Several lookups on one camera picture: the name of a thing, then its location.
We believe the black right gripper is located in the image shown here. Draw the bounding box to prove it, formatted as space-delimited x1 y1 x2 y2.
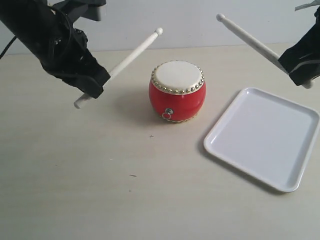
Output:
278 4 320 86

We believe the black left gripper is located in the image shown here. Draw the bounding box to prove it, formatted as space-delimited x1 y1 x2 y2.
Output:
29 14 111 99

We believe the wooden drumstick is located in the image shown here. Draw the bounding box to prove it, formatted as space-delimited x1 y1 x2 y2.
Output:
216 13 320 89
73 27 163 109

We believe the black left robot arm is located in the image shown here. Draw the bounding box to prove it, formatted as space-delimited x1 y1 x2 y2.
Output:
0 0 111 99

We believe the red small drum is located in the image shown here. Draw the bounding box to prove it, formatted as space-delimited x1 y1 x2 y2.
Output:
148 60 207 123

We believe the white plastic tray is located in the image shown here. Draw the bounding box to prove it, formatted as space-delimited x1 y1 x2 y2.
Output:
203 87 320 193

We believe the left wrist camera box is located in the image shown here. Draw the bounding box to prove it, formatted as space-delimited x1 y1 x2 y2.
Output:
52 0 107 23

